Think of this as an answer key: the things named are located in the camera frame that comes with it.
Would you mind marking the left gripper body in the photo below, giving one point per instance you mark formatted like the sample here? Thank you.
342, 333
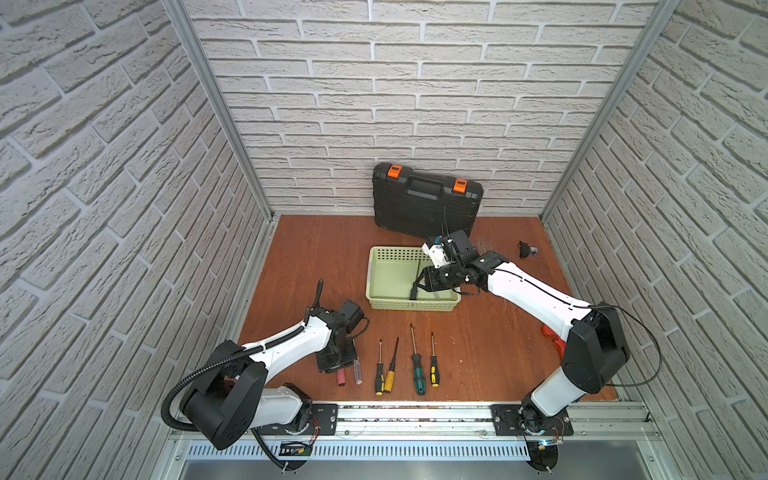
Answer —
335, 360

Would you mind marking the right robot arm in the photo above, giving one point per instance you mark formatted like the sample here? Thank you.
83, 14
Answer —
595, 344

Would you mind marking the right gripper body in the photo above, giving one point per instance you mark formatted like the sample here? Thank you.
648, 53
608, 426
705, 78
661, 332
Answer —
443, 278

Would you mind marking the black yellow dotted screwdriver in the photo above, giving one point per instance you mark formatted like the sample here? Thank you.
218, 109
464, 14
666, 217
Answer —
415, 282

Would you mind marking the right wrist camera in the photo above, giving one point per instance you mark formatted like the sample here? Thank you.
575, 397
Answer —
455, 247

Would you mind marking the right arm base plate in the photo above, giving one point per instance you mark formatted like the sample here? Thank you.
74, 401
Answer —
522, 420

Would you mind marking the small black clamp object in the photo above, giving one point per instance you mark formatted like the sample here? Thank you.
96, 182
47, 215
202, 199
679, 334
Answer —
527, 250

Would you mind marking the black yellow Phillips screwdriver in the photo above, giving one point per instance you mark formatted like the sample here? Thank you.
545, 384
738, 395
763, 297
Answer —
434, 366

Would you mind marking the light green perforated bin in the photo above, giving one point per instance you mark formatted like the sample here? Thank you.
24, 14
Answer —
392, 271

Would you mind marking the red handled wrench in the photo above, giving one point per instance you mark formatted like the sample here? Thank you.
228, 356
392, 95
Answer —
556, 340

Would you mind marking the black plastic tool case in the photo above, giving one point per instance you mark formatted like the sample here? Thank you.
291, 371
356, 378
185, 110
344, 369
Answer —
421, 204

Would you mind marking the clear red handled screwdriver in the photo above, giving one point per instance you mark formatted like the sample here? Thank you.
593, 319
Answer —
357, 369

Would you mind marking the orange handled black screwdriver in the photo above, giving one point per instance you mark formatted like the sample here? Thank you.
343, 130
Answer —
390, 375

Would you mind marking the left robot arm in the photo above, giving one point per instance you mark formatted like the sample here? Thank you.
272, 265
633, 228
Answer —
227, 396

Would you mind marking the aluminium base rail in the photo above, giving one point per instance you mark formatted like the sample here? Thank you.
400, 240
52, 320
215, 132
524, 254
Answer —
443, 440

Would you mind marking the black yellow flathead screwdriver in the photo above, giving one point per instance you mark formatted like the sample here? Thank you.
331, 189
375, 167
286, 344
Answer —
380, 377

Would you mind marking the green black Phillips screwdriver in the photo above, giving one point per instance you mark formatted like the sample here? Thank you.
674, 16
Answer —
419, 378

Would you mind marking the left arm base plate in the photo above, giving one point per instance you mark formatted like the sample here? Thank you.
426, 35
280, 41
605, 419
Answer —
318, 419

